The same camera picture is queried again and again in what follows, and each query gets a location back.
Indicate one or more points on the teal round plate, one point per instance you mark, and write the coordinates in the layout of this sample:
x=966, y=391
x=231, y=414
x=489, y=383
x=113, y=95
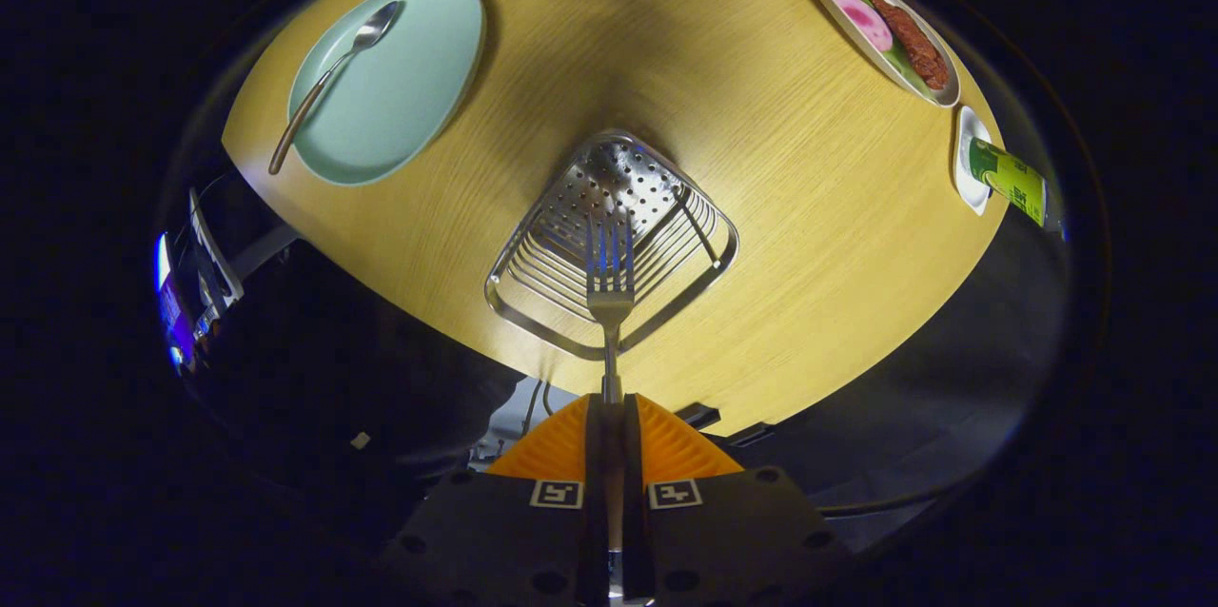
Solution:
x=409, y=84

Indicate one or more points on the green label drink bottle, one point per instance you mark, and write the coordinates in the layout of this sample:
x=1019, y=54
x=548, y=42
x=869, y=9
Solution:
x=1009, y=179

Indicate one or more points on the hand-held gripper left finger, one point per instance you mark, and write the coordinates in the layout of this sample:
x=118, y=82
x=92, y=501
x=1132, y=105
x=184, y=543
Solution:
x=595, y=455

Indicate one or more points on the white edged dark device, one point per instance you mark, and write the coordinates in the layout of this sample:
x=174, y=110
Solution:
x=214, y=255

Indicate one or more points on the glowing screen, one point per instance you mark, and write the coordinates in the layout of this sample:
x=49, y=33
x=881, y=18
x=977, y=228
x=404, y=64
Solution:
x=171, y=312

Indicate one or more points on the small white coaster dish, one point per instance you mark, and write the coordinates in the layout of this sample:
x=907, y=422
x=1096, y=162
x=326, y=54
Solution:
x=971, y=131

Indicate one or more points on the brown meat slab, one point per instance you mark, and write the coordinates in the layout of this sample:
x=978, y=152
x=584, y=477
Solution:
x=913, y=41

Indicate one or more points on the green lettuce leaf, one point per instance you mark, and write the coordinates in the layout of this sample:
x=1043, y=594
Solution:
x=899, y=67

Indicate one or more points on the pink round food slice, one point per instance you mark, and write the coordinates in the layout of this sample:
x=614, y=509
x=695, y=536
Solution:
x=861, y=17

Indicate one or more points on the silver fork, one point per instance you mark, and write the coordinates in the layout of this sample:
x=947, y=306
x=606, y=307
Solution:
x=610, y=293

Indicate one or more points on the silver spoon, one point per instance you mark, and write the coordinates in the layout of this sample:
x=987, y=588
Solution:
x=376, y=22

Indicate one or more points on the white oval food plate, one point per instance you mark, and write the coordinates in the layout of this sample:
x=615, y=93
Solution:
x=942, y=95

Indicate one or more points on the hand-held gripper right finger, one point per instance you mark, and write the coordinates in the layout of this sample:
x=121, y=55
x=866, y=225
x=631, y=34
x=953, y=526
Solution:
x=633, y=455

